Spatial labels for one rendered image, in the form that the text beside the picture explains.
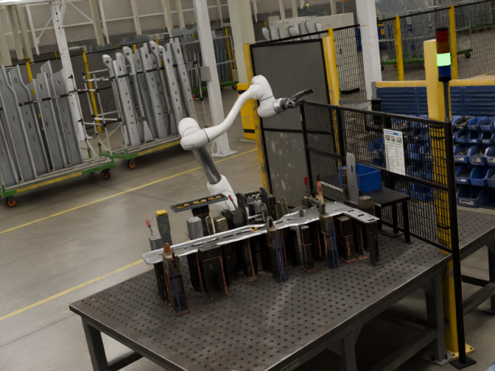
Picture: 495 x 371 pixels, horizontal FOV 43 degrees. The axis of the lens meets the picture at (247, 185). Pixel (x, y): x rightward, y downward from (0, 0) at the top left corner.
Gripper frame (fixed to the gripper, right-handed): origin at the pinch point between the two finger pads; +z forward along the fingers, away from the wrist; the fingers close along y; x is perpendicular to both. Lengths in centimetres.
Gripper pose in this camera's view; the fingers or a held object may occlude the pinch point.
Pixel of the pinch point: (307, 96)
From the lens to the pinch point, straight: 413.5
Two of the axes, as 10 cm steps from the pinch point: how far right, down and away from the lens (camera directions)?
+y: -4.4, 6.1, -6.6
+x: -5.2, -7.7, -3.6
